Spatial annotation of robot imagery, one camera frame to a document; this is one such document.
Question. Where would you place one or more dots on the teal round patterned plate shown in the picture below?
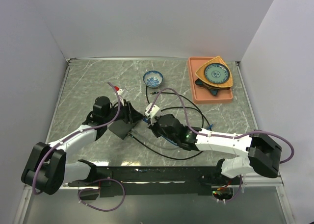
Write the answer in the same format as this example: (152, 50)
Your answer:
(217, 73)

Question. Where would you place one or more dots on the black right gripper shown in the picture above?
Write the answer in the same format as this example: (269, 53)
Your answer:
(154, 125)

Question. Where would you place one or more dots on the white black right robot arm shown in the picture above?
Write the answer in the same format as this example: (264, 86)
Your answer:
(256, 152)

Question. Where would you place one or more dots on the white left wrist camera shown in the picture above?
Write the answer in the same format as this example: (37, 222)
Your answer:
(122, 92)

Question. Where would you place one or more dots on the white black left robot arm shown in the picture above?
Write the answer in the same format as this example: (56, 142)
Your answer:
(47, 169)

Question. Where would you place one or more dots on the black network switch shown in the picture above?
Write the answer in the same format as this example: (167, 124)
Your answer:
(121, 129)

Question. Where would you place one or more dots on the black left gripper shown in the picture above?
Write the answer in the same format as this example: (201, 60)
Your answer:
(130, 115)

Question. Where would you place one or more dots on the dark blue triangular plate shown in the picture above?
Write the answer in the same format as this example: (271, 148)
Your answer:
(213, 90)

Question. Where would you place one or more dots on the blue white porcelain bowl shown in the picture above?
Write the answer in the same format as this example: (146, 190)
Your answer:
(153, 79)

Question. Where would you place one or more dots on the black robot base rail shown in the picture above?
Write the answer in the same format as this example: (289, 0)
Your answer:
(155, 180)

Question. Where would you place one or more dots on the pink plastic tray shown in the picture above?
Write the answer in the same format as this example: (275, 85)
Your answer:
(204, 92)

